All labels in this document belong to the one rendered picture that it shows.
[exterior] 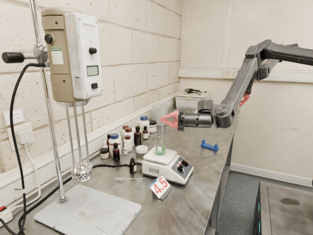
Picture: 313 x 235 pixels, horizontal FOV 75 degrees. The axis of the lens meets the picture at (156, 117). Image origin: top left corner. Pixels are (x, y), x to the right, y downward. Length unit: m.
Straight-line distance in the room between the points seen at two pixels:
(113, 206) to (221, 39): 1.89
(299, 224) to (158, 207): 0.93
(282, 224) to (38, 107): 1.36
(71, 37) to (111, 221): 0.54
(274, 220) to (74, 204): 1.08
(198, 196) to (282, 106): 1.65
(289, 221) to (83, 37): 1.38
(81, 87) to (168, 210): 0.49
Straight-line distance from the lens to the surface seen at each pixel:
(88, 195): 0.85
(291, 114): 2.34
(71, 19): 0.55
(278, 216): 1.50
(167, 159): 0.88
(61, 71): 0.57
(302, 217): 1.56
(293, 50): 1.08
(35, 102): 0.92
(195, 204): 0.80
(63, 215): 0.80
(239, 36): 2.26
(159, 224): 0.73
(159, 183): 0.84
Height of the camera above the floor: 1.26
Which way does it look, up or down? 17 degrees down
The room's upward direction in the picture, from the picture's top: straight up
